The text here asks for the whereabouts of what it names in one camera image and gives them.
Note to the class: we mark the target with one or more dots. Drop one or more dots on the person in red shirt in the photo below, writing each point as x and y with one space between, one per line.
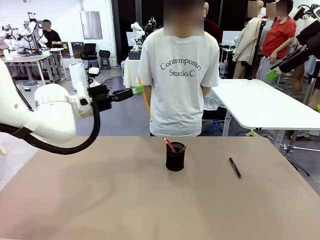
278 37

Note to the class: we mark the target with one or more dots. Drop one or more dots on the person's right forearm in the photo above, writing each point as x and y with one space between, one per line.
148 93

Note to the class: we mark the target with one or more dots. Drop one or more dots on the grey metal wall panel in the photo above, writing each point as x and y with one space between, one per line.
91 25

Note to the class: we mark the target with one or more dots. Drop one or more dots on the mannequin with beige jacket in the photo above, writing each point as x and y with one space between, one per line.
247 45

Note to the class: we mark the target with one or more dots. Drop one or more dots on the white air purifier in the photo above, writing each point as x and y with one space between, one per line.
76 75

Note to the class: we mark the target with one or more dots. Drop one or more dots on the table with white cloth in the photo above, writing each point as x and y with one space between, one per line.
130 72

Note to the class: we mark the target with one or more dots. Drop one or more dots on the white plastic bag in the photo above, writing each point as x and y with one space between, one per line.
212 102

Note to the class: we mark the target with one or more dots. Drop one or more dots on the yellow pencil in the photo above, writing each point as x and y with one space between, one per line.
146 102

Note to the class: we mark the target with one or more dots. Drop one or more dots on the dark poster board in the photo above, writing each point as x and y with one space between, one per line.
77 49

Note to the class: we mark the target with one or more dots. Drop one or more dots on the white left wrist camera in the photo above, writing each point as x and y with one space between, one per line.
94 71

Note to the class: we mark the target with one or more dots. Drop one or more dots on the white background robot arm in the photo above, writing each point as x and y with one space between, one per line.
33 32
8 37
137 32

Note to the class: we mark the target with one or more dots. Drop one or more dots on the metal light stand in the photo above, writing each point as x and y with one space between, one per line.
291 150

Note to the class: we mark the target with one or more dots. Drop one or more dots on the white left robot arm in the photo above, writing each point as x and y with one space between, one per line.
45 112

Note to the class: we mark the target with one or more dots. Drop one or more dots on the red and black pen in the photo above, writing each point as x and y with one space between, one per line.
170 145

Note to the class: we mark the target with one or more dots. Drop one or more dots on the black marker with red ends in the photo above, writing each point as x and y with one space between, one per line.
235 168

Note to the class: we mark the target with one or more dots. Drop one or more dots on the person in black shirt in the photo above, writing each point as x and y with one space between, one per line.
51 36

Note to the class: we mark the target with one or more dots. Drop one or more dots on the grey metal workbench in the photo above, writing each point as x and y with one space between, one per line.
30 58

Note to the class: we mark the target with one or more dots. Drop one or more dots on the black equipment box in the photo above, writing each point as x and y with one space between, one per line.
133 55

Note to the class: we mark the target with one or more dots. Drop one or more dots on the black mesh pen holder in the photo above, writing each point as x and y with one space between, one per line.
175 161

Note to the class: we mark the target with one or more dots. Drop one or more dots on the person in white T-shirt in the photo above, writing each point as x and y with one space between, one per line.
178 87

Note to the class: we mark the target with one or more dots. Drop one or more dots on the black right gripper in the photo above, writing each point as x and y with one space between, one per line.
311 38

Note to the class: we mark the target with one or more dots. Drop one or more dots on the white rounded table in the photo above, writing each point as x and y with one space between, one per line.
262 100

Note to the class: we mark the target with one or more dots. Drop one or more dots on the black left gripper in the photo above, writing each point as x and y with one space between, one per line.
102 98

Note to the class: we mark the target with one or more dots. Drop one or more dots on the grey plastic crate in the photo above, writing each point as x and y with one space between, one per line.
30 86

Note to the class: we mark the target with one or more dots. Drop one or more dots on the black office chair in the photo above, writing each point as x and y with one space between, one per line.
89 53

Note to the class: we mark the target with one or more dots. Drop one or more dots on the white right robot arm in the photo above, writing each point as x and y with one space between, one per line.
315 15

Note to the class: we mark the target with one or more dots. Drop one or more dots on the person's left forearm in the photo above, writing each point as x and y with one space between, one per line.
206 91

